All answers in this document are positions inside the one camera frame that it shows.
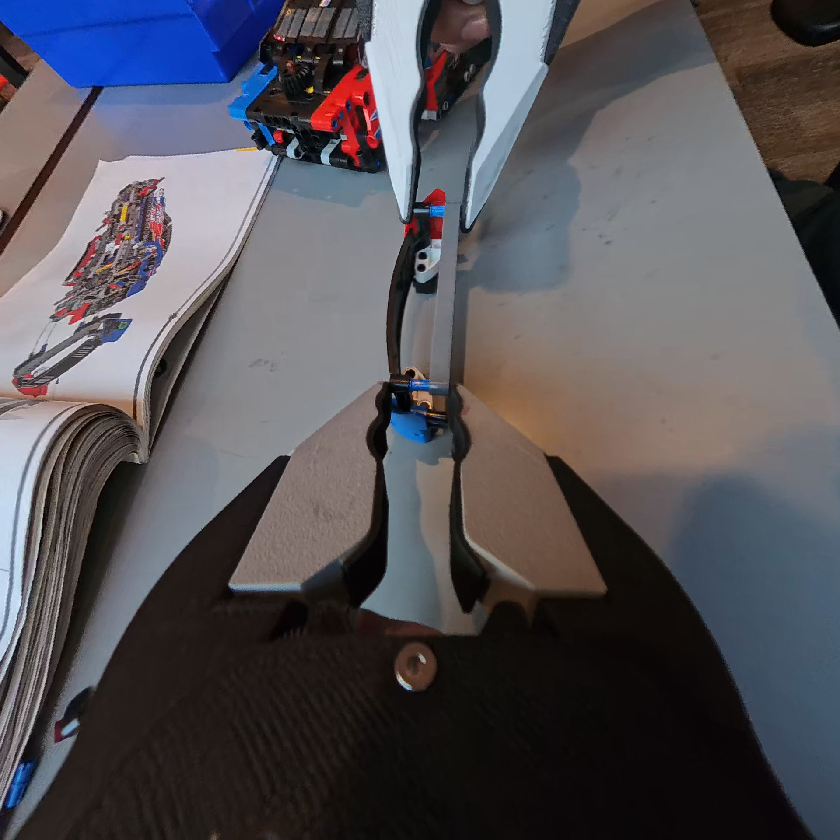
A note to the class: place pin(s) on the mesh office chair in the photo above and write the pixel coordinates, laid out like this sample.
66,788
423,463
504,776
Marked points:
807,26

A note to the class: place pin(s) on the pile of loose toy bricks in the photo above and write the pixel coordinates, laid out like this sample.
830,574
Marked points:
69,725

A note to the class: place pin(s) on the grey desk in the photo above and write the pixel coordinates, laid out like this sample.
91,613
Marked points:
623,328

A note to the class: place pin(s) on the blue box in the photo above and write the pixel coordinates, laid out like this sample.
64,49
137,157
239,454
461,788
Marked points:
131,39

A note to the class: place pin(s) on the person's right hand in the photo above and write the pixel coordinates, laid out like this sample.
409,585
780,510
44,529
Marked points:
463,26

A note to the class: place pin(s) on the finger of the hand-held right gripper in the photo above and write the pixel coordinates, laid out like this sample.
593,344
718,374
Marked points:
518,79
394,98

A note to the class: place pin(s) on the white adjoining table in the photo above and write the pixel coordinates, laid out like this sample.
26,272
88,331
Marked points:
33,131

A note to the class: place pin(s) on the black panel toy brick assembly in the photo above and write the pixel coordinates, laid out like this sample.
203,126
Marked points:
397,308

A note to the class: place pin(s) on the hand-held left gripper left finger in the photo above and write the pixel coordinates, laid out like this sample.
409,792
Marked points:
308,518

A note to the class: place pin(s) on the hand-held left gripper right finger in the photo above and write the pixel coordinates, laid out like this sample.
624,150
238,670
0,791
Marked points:
525,518

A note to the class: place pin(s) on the red blue toy brick car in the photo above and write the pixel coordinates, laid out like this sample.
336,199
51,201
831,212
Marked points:
308,85

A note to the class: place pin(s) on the long dark toy beam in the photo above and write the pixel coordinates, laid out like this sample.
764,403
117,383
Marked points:
443,315

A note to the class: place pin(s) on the open building instruction booklet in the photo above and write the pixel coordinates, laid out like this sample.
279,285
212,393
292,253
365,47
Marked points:
164,229

